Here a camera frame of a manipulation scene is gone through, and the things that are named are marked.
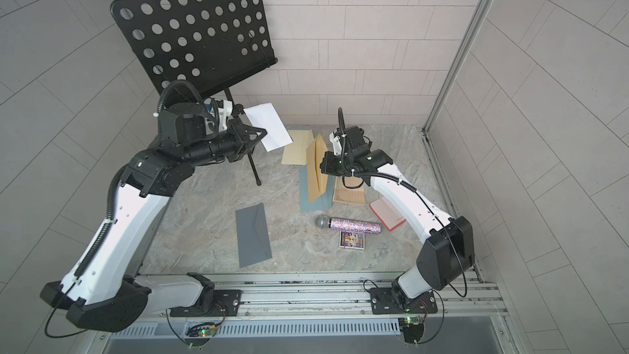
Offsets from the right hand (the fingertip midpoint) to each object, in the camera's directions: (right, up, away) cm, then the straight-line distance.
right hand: (319, 165), depth 78 cm
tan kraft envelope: (0, -6, -1) cm, 6 cm away
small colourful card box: (+11, -26, +4) cm, 28 cm away
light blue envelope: (+1, -15, +14) cm, 20 cm away
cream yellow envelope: (-11, +3, +27) cm, 29 cm away
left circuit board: (-32, -46, -13) cm, 57 cm away
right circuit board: (+27, -45, -10) cm, 53 cm away
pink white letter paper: (+26, -19, +13) cm, 34 cm away
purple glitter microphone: (+2, -20, +6) cm, 21 cm away
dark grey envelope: (-23, -25, +5) cm, 34 cm away
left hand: (-10, +10, -20) cm, 24 cm away
